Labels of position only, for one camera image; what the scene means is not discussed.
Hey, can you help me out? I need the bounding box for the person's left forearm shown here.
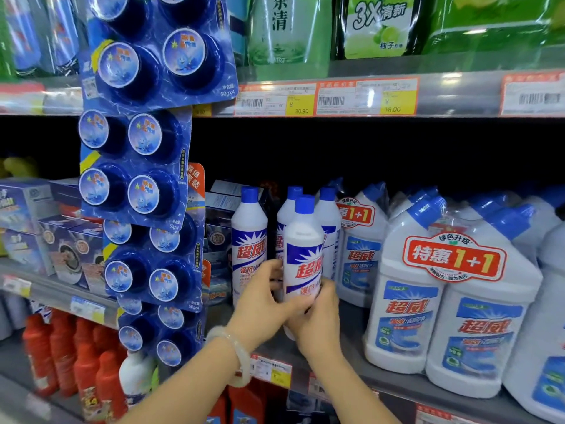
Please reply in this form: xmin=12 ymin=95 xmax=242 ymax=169
xmin=116 ymin=337 xmax=254 ymax=424

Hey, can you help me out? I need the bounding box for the teal refill pouch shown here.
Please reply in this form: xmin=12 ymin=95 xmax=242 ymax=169
xmin=226 ymin=0 xmax=253 ymax=67

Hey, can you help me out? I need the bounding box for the small shelf price tag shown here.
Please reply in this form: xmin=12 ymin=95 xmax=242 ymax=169
xmin=308 ymin=372 xmax=333 ymax=403
xmin=250 ymin=353 xmax=293 ymax=389
xmin=70 ymin=296 xmax=107 ymax=325
xmin=2 ymin=275 xmax=33 ymax=299
xmin=414 ymin=403 xmax=469 ymax=424

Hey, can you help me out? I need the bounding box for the orange white price tag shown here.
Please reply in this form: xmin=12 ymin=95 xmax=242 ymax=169
xmin=500 ymin=71 xmax=565 ymax=118

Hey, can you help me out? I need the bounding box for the slim white blue-capped bottle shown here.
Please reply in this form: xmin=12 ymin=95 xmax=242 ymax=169
xmin=313 ymin=186 xmax=342 ymax=281
xmin=276 ymin=185 xmax=304 ymax=262
xmin=282 ymin=194 xmax=325 ymax=341
xmin=231 ymin=186 xmax=268 ymax=308

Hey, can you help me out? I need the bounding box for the person's right forearm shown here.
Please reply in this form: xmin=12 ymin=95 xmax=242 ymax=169
xmin=305 ymin=346 xmax=403 ymax=424

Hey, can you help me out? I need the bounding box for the row of white angled-neck bottles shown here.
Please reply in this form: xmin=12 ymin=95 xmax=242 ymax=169
xmin=335 ymin=182 xmax=565 ymax=424

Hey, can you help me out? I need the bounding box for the blue white product box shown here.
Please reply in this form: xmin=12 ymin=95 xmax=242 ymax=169
xmin=205 ymin=180 xmax=265 ymax=222
xmin=202 ymin=221 xmax=234 ymax=306

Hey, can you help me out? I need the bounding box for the grey metal shelf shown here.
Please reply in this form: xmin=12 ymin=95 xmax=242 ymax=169
xmin=0 ymin=45 xmax=565 ymax=120
xmin=0 ymin=257 xmax=554 ymax=424

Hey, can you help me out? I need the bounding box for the red promo label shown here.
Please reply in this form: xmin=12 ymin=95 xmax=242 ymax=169
xmin=336 ymin=197 xmax=377 ymax=229
xmin=402 ymin=232 xmax=508 ymax=283

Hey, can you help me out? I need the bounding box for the blue cardboard cleaner box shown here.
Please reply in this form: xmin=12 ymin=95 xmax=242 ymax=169
xmin=0 ymin=228 xmax=54 ymax=277
xmin=0 ymin=178 xmax=62 ymax=235
xmin=37 ymin=214 xmax=107 ymax=297
xmin=49 ymin=177 xmax=83 ymax=209

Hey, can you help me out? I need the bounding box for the blue refill pouch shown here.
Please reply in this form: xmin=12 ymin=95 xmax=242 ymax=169
xmin=2 ymin=0 xmax=44 ymax=73
xmin=43 ymin=0 xmax=84 ymax=71

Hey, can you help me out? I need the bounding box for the black and green refill pouch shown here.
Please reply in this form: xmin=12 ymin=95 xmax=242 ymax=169
xmin=336 ymin=0 xmax=425 ymax=61

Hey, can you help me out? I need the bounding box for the white jade bangle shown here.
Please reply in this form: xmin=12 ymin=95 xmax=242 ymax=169
xmin=205 ymin=325 xmax=252 ymax=389

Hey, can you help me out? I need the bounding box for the yellow object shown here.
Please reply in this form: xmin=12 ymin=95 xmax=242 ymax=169
xmin=0 ymin=156 xmax=41 ymax=180

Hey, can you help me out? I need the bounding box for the small white round bottle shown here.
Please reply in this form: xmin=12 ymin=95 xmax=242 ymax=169
xmin=118 ymin=350 xmax=159 ymax=408

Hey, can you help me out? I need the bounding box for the row of red bottles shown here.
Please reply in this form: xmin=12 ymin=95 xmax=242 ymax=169
xmin=21 ymin=311 xmax=276 ymax=424

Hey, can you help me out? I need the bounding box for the orange yellow price tag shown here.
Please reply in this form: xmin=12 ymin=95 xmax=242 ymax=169
xmin=233 ymin=82 xmax=318 ymax=118
xmin=315 ymin=77 xmax=419 ymax=116

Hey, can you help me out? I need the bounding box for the light green refill pouch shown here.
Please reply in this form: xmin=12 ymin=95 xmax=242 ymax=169
xmin=246 ymin=0 xmax=333 ymax=81

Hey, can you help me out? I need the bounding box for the blue toilet block blister pack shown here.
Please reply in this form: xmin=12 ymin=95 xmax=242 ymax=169
xmin=102 ymin=162 xmax=207 ymax=313
xmin=84 ymin=0 xmax=239 ymax=114
xmin=116 ymin=298 xmax=207 ymax=368
xmin=78 ymin=107 xmax=193 ymax=233

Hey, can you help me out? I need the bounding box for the bright green refill pouch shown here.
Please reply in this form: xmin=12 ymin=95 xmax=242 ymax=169
xmin=420 ymin=0 xmax=565 ymax=56

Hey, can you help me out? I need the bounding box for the person's right hand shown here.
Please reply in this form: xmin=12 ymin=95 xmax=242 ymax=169
xmin=286 ymin=278 xmax=343 ymax=363

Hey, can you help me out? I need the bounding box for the person's left hand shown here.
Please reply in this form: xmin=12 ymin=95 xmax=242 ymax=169
xmin=226 ymin=259 xmax=315 ymax=350

